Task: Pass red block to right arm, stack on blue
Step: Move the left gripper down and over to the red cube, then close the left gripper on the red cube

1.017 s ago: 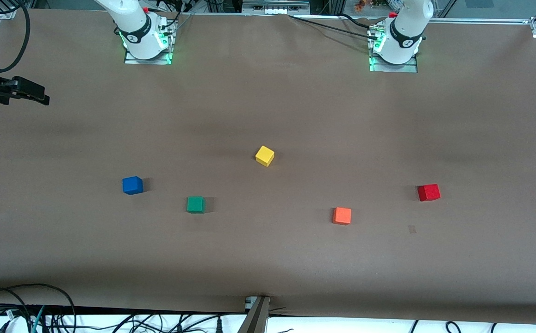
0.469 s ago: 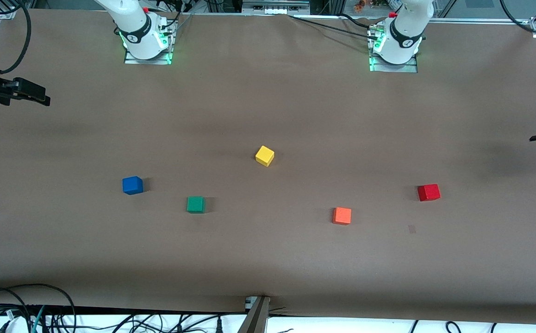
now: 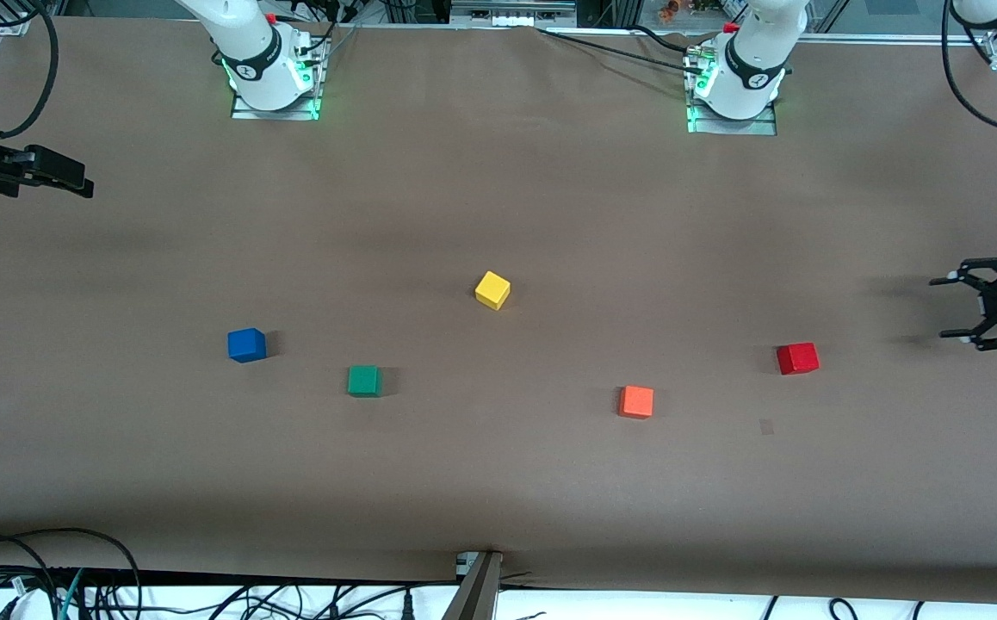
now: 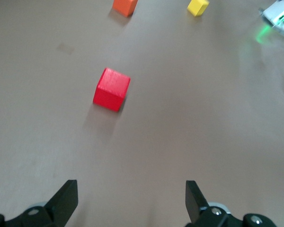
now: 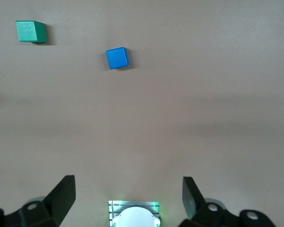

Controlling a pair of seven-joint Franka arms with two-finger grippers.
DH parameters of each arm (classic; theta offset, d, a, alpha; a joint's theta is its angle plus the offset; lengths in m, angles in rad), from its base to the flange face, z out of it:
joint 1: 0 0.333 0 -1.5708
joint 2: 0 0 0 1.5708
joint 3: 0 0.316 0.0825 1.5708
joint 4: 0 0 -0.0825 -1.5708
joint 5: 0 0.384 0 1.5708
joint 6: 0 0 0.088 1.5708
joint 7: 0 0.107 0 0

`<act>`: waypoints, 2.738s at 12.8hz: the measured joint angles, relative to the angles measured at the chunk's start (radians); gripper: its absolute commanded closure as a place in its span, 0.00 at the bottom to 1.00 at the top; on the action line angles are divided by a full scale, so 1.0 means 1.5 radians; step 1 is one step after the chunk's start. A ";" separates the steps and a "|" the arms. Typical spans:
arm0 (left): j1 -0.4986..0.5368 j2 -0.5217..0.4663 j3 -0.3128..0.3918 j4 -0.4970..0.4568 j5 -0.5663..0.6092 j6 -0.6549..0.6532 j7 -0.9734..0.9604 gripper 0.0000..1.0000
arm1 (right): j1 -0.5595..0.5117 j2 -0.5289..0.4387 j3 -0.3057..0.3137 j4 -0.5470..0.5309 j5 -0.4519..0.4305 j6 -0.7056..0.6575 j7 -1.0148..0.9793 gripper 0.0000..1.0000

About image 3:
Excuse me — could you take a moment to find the red cube block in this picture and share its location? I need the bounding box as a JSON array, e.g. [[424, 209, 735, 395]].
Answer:
[[777, 342, 820, 376]]

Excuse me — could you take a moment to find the blue cube block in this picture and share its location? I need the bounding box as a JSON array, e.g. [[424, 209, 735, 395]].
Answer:
[[227, 328, 268, 363]]

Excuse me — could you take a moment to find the orange cube block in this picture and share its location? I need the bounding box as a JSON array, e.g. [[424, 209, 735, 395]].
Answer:
[[618, 385, 655, 420]]

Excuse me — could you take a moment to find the yellow cube block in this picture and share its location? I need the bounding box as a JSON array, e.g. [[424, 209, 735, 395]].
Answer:
[[474, 270, 512, 312]]

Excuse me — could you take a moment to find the white power strip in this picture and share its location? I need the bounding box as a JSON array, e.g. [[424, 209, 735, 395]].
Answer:
[[449, 0, 579, 28]]

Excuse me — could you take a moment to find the brown table cover sheet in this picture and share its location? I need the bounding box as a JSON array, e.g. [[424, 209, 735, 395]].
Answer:
[[0, 17, 997, 604]]

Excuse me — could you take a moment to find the aluminium profile bar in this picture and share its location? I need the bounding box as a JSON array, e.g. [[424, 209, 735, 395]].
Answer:
[[442, 551, 505, 620]]

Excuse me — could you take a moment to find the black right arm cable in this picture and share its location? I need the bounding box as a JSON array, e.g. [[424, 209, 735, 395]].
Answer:
[[0, 0, 61, 139]]

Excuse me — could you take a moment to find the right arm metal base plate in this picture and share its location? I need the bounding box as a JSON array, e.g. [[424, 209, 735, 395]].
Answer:
[[230, 34, 327, 121]]

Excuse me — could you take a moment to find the aluminium table edge rail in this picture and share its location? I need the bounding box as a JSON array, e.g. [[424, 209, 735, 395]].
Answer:
[[796, 33, 992, 46]]

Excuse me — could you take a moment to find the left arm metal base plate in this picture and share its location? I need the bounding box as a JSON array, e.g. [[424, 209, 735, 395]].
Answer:
[[686, 93, 779, 136]]

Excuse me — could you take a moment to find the black base cable bundle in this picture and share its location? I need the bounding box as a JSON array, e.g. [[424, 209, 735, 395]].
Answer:
[[288, 0, 366, 83]]

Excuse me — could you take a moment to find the short black table cable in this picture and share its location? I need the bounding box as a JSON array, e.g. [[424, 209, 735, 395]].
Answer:
[[628, 24, 697, 54]]

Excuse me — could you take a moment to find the teal cable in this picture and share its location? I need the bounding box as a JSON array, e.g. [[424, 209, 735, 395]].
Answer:
[[55, 568, 86, 620]]

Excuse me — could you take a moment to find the large black cable loop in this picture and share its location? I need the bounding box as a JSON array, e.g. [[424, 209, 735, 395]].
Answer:
[[0, 527, 143, 620]]

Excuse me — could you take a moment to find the black table edge rail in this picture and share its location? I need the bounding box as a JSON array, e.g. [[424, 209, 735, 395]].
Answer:
[[0, 564, 465, 595]]

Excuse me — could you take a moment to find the long black table cable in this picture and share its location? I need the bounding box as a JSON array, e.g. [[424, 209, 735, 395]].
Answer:
[[537, 28, 693, 71]]

